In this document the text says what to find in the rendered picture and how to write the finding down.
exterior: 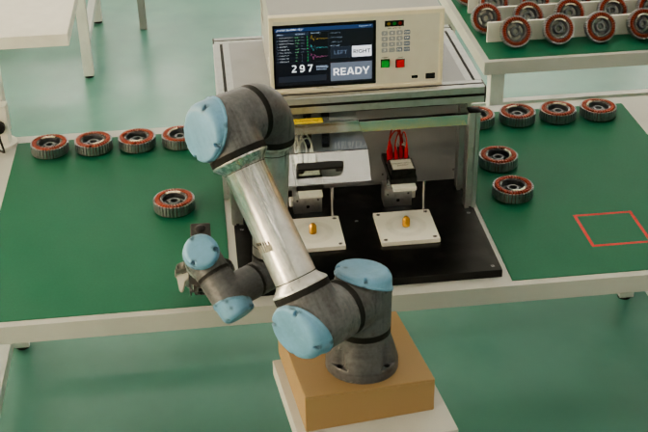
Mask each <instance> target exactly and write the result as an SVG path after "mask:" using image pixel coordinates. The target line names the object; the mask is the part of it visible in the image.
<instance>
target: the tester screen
mask: <svg viewBox="0 0 648 432"><path fill-rule="evenodd" d="M369 44H371V56H363V57H347V58H331V47H336V46H352V45H369ZM275 50H276V74H277V87H282V86H298V85H313V84H329V83H344V82H360V81H373V23H369V24H353V25H336V26H319V27H303V28H286V29H275ZM357 61H372V79H359V80H343V81H331V63H341V62H357ZM303 64H314V72H308V73H292V74H290V65H303ZM318 74H326V76H327V80H320V81H305V82H289V83H279V77H287V76H303V75H318Z"/></svg>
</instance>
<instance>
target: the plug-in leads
mask: <svg viewBox="0 0 648 432"><path fill-rule="evenodd" d="M395 131H397V132H398V133H397V135H396V138H395V142H394V157H393V154H392V143H391V137H392V135H393V133H394V132H395ZM395 131H394V132H393V133H392V130H391V133H390V137H389V141H388V149H387V164H388V160H392V159H405V158H408V142H407V136H406V133H405V131H403V132H402V134H401V129H397V130H395ZM403 133H404V134H405V138H406V147H404V145H405V142H403V137H402V136H403ZM398 135H399V140H400V142H399V143H398V144H399V147H397V150H396V140H397V136H398ZM398 155H399V157H398ZM403 155H404V157H403Z"/></svg>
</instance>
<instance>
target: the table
mask: <svg viewBox="0 0 648 432"><path fill-rule="evenodd" d="M439 1H440V3H441V5H442V6H444V8H445V25H448V24H449V25H450V27H451V28H452V30H453V32H454V34H455V28H456V30H457V32H458V33H459V35H460V37H461V38H462V40H463V42H464V43H465V45H466V46H467V47H468V49H469V50H470V52H471V54H472V56H473V58H474V59H475V61H476V63H477V64H478V66H479V68H480V69H481V71H482V73H483V74H484V75H488V76H487V93H486V102H477V103H472V106H495V105H506V104H511V103H521V104H524V103H538V102H548V101H555V100H556V101H568V100H583V99H589V98H612V97H626V96H641V95H648V89H641V90H627V91H611V92H597V93H582V94H553V95H539V96H524V97H509V98H503V88H504V74H508V73H524V72H539V71H555V70H569V69H585V68H615V67H630V66H645V65H648V29H647V30H646V31H644V32H642V29H645V28H646V27H647V26H648V22H647V20H646V19H644V17H646V18H647V19H648V5H647V6H645V4H646V2H648V0H637V2H636V3H637V4H635V7H636V9H635V10H634V11H632V12H631V13H630V14H629V16H628V18H627V22H626V25H629V26H627V28H628V29H627V30H628V32H629V33H630V34H624V35H614V34H615V33H614V32H616V30H615V29H616V25H615V24H616V22H614V21H615V19H614V17H612V15H611V14H626V13H627V12H628V9H626V8H628V6H626V5H627V4H625V3H626V2H625V1H624V0H601V1H600V2H599V4H598V5H597V9H596V11H597V12H594V13H591V14H590V15H589V16H588V17H587V18H586V20H585V21H584V24H583V26H585V27H583V29H585V30H584V33H585V34H586V37H575V38H572V36H574V33H575V32H574V31H575V29H574V28H575V26H574V25H575V24H574V22H573V21H572V18H571V17H573V16H585V10H583V9H584V6H583V5H582V2H584V1H591V0H560V1H559V2H558V3H557V4H556V5H555V8H554V9H553V14H552V15H550V16H548V17H547V18H546V19H545V20H544V22H543V25H542V26H543V27H542V29H543V30H542V32H543V33H542V34H545V35H543V36H544V37H545V38H544V39H543V40H531V39H530V38H531V35H532V34H531V33H532V31H530V30H532V28H531V25H530V23H529V21H527V20H528V19H541V18H544V16H543V14H544V13H543V10H542V8H541V7H540V6H539V5H538V4H550V2H551V0H541V2H540V1H539V0H536V2H537V3H534V2H532V1H533V0H520V4H519V5H518V6H517V7H516V8H515V9H514V11H513V14H512V16H509V17H507V18H506V19H505V20H504V21H503V22H502V24H501V26H500V27H499V31H500V32H501V33H499V34H500V35H501V36H500V38H501V39H502V41H497V42H487V41H486V36H487V26H485V23H487V22H490V21H491V22H492V21H502V15H501V12H500V10H499V8H497V7H500V6H508V5H509V1H508V0H499V1H500V5H499V1H498V0H478V5H477V6H476V7H475V8H474V9H473V10H472V13H468V0H439ZM492 1H495V2H496V5H495V4H492ZM623 1H624V2H623ZM486 2H488V3H486ZM536 4H537V5H536ZM607 4H612V6H609V7H608V8H607V7H606V5H607ZM566 6H569V9H566V10H565V11H563V8H564V7H566ZM615 6H616V7H617V8H618V12H617V9H616V8H615ZM539 8H540V9H539ZM572 8H574V9H575V11H576V14H574V11H573V10H572ZM610 9H613V13H611V12H610ZM523 10H526V12H525V13H524V14H521V12H522V11H523ZM541 10H542V11H541ZM605 10H606V11H605ZM483 11H486V13H484V14H483V15H480V13H481V12H483ZM530 11H532V12H533V13H534V16H533V15H532V13H531V12H530ZM568 11H570V12H571V15H568V14H567V12H568ZM489 13H491V14H492V16H493V19H491V16H490V15H489ZM526 14H528V15H529V18H526ZM485 15H487V16H488V20H487V21H486V20H484V16H485ZM640 16H641V19H640V20H639V21H638V22H636V20H637V18H638V17H640ZM479 17H480V19H481V21H482V24H481V23H480V22H479V19H478V18H479ZM570 18H571V19H570ZM596 19H601V21H599V22H597V23H594V21H595V20H596ZM556 21H558V22H559V23H558V24H555V25H553V23H554V22H556ZM641 21H643V22H644V26H641V24H640V23H641ZM603 22H605V23H606V25H607V28H606V26H605V23H603ZM562 23H563V25H564V27H565V31H563V26H562V25H561V24H562ZM572 23H573V24H572ZM512 24H516V26H514V27H512V28H509V26H510V25H512ZM599 24H601V25H602V29H601V30H600V29H599V28H598V25H599ZM529 25H530V26H529ZM593 25H594V29H595V31H596V32H594V30H593ZM635 25H637V27H638V28H639V30H638V29H637V28H636V26H635ZM519 26H521V27H522V29H523V33H521V29H520V28H519ZM557 26H558V27H559V28H560V31H559V32H558V31H556V27H557ZM551 28H553V32H554V34H553V33H552V30H551ZM514 29H517V30H518V33H517V34H514V32H513V31H514ZM508 31H510V34H511V36H512V37H511V38H510V37H509V35H508ZM603 31H605V32H604V33H603V34H602V35H598V33H599V32H603ZM561 33H563V35H562V36H561V37H557V36H556V35H559V34H561ZM519 35H520V36H521V37H520V38H519V39H517V40H514V38H515V37H518V36H519Z"/></svg>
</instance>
